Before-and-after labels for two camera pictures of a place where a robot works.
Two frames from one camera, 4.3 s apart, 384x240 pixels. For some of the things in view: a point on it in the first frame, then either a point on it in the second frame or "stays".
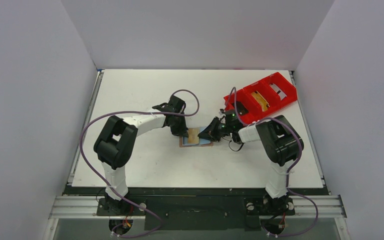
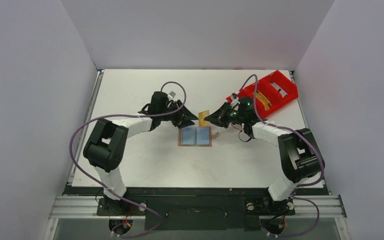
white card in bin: (281, 94) stays
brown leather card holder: (203, 142) stays
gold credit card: (193, 138) → (202, 122)
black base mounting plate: (191, 213) stays
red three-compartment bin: (261, 97) stays
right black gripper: (217, 127) → (225, 113)
